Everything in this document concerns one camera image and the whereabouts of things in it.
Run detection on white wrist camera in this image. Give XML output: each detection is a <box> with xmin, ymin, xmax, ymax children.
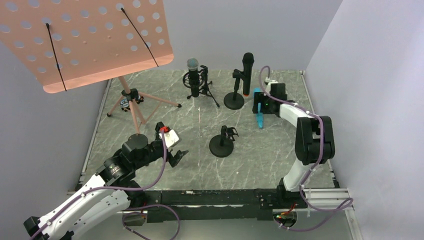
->
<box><xmin>264</xmin><ymin>77</ymin><xmax>279</xmax><ymax>88</ymax></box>
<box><xmin>158</xmin><ymin>126</ymin><xmax>181</xmax><ymax>149</ymax></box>

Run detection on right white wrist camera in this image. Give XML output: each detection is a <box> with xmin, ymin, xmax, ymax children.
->
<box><xmin>264</xmin><ymin>77</ymin><xmax>279</xmax><ymax>88</ymax></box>

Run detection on black microphone orange end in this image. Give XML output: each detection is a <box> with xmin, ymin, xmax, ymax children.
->
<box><xmin>242</xmin><ymin>52</ymin><xmax>255</xmax><ymax>97</ymax></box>

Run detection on black microphone silver grille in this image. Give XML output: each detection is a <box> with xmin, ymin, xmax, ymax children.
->
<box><xmin>186</xmin><ymin>57</ymin><xmax>200</xmax><ymax>99</ymax></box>

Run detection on pink perforated music stand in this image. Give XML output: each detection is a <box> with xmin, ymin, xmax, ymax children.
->
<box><xmin>0</xmin><ymin>0</ymin><xmax>183</xmax><ymax>137</ymax></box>

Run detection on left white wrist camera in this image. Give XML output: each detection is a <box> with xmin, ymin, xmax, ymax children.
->
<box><xmin>158</xmin><ymin>126</ymin><xmax>181</xmax><ymax>149</ymax></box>

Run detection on black shock mount tripod stand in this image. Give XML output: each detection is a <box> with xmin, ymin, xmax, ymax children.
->
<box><xmin>182</xmin><ymin>57</ymin><xmax>220</xmax><ymax>108</ymax></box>

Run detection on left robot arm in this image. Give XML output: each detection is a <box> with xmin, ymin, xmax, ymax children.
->
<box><xmin>23</xmin><ymin>122</ymin><xmax>187</xmax><ymax>240</ymax></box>

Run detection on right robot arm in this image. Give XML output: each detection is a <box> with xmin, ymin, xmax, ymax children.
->
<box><xmin>252</xmin><ymin>80</ymin><xmax>335</xmax><ymax>192</ymax></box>

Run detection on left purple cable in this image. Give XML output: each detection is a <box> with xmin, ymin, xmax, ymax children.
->
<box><xmin>29</xmin><ymin>130</ymin><xmax>181</xmax><ymax>240</ymax></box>

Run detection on blue microphone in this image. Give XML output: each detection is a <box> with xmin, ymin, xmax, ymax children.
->
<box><xmin>253</xmin><ymin>87</ymin><xmax>264</xmax><ymax>129</ymax></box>

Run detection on black round-base mic stand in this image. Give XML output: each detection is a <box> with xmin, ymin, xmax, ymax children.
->
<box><xmin>223</xmin><ymin>69</ymin><xmax>245</xmax><ymax>110</ymax></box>

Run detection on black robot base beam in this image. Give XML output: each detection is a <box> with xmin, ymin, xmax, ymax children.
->
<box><xmin>129</xmin><ymin>184</ymin><xmax>307</xmax><ymax>223</ymax></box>

